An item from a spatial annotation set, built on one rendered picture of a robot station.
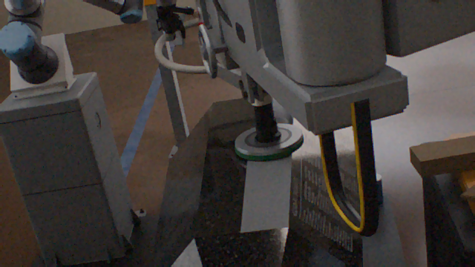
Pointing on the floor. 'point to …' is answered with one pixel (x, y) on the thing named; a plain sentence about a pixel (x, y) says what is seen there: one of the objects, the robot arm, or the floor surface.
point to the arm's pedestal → (70, 173)
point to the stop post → (175, 104)
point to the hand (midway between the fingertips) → (179, 44)
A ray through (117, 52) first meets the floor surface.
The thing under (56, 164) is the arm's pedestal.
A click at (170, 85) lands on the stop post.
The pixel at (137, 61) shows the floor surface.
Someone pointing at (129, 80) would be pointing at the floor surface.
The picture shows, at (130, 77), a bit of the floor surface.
